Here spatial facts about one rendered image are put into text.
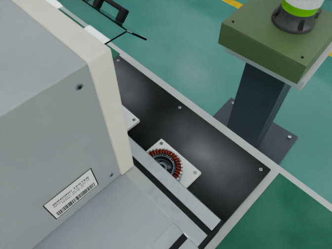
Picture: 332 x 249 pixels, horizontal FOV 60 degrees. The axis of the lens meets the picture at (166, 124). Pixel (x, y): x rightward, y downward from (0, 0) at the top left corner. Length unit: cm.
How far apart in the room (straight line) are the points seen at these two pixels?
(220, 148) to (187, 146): 9
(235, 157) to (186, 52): 153
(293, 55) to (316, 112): 107
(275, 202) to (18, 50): 70
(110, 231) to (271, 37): 88
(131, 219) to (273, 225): 49
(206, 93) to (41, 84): 178
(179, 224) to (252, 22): 89
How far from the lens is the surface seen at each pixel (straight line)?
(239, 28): 110
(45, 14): 29
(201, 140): 83
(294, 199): 84
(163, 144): 81
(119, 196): 39
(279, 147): 181
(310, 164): 185
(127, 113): 87
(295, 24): 113
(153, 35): 240
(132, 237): 37
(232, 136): 88
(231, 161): 81
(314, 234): 83
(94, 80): 25
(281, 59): 105
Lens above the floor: 147
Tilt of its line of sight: 55 degrees down
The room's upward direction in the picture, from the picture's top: straight up
